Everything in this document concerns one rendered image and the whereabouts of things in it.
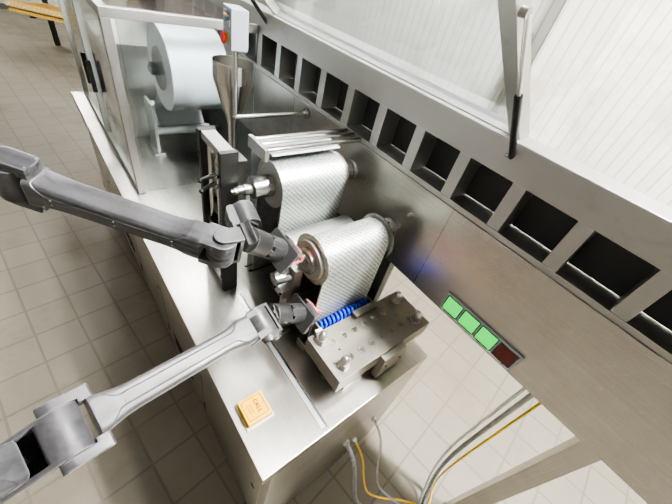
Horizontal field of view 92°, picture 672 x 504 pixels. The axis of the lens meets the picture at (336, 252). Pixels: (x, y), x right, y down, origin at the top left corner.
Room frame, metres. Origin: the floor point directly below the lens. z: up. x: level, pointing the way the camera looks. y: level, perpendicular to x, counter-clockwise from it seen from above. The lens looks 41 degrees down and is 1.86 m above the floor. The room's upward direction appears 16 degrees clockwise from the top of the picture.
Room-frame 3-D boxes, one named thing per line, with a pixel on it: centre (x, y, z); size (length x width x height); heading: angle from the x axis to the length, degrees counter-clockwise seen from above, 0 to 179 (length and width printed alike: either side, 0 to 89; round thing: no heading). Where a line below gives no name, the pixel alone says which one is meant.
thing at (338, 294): (0.69, -0.07, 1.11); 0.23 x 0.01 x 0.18; 138
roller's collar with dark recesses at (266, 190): (0.79, 0.26, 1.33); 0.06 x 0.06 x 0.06; 48
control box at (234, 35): (1.03, 0.45, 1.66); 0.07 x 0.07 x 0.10; 43
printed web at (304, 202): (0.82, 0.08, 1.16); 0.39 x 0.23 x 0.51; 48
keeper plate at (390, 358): (0.59, -0.26, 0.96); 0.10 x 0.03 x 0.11; 138
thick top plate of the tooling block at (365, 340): (0.64, -0.18, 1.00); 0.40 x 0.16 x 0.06; 138
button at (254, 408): (0.36, 0.10, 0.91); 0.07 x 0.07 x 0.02; 48
